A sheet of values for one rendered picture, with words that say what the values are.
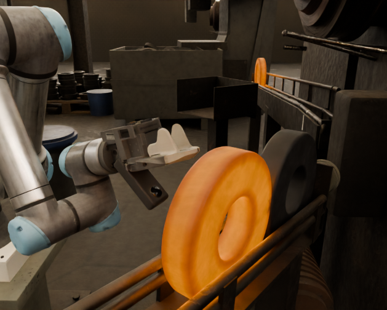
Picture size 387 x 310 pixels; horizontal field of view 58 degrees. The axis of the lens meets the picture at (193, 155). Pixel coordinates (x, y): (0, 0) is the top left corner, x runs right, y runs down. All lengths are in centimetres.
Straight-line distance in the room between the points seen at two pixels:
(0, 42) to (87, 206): 36
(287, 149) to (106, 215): 46
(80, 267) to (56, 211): 85
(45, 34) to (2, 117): 20
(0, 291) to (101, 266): 59
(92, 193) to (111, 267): 79
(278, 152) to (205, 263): 17
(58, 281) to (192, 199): 125
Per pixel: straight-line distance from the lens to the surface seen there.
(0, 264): 103
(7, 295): 102
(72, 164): 76
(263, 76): 191
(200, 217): 29
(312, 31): 94
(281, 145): 44
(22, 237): 70
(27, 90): 90
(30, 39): 81
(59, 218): 72
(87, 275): 151
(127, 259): 155
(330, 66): 110
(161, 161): 57
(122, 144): 63
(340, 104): 70
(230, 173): 31
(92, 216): 75
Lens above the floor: 91
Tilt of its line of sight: 20 degrees down
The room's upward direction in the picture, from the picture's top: straight up
